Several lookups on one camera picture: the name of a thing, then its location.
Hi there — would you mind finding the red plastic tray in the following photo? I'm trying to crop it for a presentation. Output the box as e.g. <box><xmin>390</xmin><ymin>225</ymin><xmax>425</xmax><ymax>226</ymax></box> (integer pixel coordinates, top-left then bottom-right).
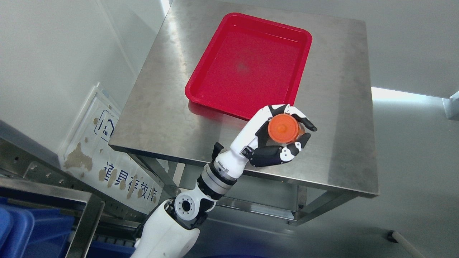
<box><xmin>185</xmin><ymin>13</ymin><xmax>313</xmax><ymax>120</ymax></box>

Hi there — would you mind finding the white floor sign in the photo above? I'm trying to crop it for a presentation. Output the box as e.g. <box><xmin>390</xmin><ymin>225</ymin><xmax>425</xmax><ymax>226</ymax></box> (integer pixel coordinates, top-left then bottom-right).
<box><xmin>58</xmin><ymin>86</ymin><xmax>163</xmax><ymax>214</ymax></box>

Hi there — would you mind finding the stainless steel table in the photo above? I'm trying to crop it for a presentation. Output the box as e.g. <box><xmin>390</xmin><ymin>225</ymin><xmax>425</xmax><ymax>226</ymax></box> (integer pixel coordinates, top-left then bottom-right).
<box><xmin>109</xmin><ymin>0</ymin><xmax>380</xmax><ymax>224</ymax></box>

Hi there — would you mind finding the large blue bin left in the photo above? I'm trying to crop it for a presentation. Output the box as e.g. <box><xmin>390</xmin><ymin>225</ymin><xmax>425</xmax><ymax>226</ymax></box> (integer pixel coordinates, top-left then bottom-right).
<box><xmin>1</xmin><ymin>196</ymin><xmax>135</xmax><ymax>258</ymax></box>

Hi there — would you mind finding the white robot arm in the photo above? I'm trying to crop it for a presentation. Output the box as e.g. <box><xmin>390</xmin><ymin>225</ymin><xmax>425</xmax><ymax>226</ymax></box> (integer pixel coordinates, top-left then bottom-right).
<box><xmin>132</xmin><ymin>161</ymin><xmax>246</xmax><ymax>258</ymax></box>

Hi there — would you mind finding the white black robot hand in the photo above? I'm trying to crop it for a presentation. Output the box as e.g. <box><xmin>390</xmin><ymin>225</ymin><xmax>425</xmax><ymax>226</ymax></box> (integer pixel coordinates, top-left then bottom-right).
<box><xmin>209</xmin><ymin>104</ymin><xmax>317</xmax><ymax>181</ymax></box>

